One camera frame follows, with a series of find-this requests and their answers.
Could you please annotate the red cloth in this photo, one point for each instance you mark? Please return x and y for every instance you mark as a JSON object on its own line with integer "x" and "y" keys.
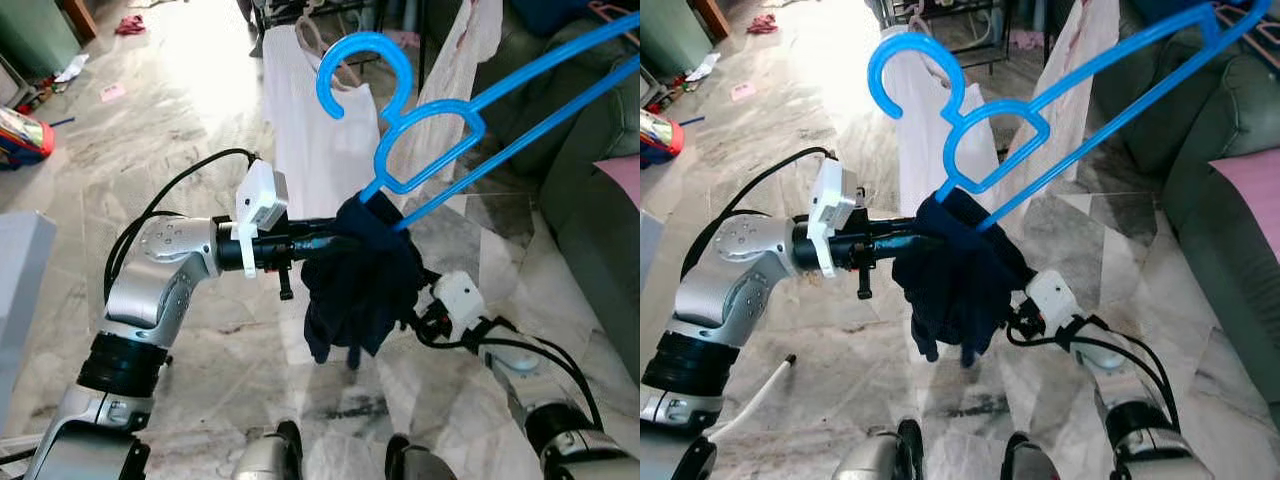
{"x": 763, "y": 23}
{"x": 131, "y": 24}

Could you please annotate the red and blue backpack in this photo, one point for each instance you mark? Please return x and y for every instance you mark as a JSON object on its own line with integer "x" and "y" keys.
{"x": 660, "y": 138}
{"x": 22, "y": 138}

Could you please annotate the pink cloth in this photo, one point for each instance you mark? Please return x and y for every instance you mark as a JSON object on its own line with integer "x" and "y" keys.
{"x": 1026, "y": 40}
{"x": 402, "y": 39}

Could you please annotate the pink clothes hanger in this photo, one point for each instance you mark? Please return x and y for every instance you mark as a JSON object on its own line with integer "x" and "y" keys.
{"x": 312, "y": 35}
{"x": 612, "y": 12}
{"x": 925, "y": 40}
{"x": 1235, "y": 12}

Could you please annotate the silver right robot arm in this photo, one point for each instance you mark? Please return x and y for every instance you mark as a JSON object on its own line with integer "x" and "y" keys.
{"x": 545, "y": 390}
{"x": 1130, "y": 390}

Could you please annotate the robot right leg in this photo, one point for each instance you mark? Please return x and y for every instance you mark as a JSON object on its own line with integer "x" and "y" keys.
{"x": 1030, "y": 460}
{"x": 420, "y": 462}

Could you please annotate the pink cushion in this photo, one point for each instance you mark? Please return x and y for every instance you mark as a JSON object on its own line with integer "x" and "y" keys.
{"x": 622, "y": 180}
{"x": 1250, "y": 200}

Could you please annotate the white shirt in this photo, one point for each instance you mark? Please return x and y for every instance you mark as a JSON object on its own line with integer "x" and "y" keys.
{"x": 1080, "y": 60}
{"x": 320, "y": 150}
{"x": 460, "y": 60}
{"x": 930, "y": 150}

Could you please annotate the light blue folding table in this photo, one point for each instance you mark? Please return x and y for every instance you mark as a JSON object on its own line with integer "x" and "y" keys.
{"x": 650, "y": 255}
{"x": 22, "y": 290}

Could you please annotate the green bin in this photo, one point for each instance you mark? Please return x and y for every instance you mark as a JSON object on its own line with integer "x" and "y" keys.
{"x": 668, "y": 35}
{"x": 35, "y": 35}

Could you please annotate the blue bag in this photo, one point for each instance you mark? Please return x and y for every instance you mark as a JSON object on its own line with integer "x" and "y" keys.
{"x": 550, "y": 12}
{"x": 1170, "y": 8}

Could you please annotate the white paper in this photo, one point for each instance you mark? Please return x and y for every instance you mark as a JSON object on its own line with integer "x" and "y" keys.
{"x": 703, "y": 66}
{"x": 72, "y": 68}

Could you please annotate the pink paper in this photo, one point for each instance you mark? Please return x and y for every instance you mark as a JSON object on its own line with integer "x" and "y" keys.
{"x": 113, "y": 93}
{"x": 743, "y": 91}

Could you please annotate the navy garment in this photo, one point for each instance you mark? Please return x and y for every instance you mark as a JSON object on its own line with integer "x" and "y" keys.
{"x": 365, "y": 280}
{"x": 960, "y": 280}

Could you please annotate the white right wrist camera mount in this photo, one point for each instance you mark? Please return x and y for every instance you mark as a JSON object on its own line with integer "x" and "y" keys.
{"x": 1052, "y": 295}
{"x": 460, "y": 298}

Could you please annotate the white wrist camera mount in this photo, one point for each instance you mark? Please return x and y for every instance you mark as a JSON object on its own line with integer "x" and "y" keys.
{"x": 832, "y": 205}
{"x": 1052, "y": 295}
{"x": 262, "y": 200}
{"x": 460, "y": 298}

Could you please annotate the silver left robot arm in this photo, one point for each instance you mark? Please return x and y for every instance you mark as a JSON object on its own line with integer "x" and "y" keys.
{"x": 150, "y": 280}
{"x": 720, "y": 280}

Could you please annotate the blue plastic hanger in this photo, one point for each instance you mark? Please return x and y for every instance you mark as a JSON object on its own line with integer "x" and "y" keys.
{"x": 450, "y": 110}
{"x": 1010, "y": 112}

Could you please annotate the dark green sofa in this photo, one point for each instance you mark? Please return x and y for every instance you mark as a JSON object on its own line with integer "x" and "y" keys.
{"x": 590, "y": 180}
{"x": 1220, "y": 180}

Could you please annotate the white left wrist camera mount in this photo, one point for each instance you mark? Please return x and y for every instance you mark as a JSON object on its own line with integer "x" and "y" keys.
{"x": 262, "y": 200}
{"x": 832, "y": 205}

